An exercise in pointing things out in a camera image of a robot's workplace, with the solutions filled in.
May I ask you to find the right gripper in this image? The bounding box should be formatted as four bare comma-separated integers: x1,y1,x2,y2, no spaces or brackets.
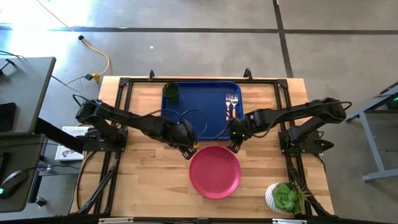
226,116,254,154

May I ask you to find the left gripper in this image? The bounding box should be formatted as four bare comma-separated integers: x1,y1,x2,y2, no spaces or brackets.
169,119,199,161

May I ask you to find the spoon with wooden handle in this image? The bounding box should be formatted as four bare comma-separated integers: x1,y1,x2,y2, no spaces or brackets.
230,93,239,119

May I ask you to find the fork with wooden handle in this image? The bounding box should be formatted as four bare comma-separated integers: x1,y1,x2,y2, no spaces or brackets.
224,93,232,121

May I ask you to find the blue plastic tray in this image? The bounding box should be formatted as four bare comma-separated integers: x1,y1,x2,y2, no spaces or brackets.
160,81,244,141

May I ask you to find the green translucent cup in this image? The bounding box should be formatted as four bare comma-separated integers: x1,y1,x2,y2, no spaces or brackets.
162,82,181,105

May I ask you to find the pink round plate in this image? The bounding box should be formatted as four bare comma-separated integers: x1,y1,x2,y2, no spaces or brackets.
188,145,242,200

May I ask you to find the succulent in white pot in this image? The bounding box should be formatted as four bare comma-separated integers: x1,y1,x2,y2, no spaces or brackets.
264,181,313,215

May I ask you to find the white paper box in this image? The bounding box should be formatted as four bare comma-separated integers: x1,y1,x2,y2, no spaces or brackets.
61,125,91,138

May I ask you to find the white printed box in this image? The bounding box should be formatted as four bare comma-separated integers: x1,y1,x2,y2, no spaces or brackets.
54,144,85,162

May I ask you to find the black diagonal stand bar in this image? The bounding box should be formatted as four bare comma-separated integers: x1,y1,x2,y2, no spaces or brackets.
34,117,86,154

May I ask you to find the gray metal table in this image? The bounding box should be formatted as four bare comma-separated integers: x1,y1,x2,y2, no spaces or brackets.
343,82,398,183

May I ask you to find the dark desk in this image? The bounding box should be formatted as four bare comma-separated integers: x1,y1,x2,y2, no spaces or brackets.
0,133,47,213

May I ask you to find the gray desk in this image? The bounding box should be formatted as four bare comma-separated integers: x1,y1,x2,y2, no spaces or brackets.
0,57,57,136

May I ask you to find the black computer mouse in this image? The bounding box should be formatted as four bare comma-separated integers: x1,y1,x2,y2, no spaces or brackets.
0,169,29,200

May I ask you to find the black flat device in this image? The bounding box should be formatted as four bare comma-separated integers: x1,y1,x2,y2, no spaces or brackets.
0,102,16,133

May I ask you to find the black metal table frame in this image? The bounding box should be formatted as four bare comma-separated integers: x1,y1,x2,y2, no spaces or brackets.
74,76,335,218

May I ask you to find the silver metal bracket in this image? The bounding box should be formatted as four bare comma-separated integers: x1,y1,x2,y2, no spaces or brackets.
98,217,134,224
272,218,308,224

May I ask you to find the yellow extension cable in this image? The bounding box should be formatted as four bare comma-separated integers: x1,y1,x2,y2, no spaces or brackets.
35,0,111,83

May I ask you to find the black floor cable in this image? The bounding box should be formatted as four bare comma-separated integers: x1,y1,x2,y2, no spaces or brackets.
51,74,94,93

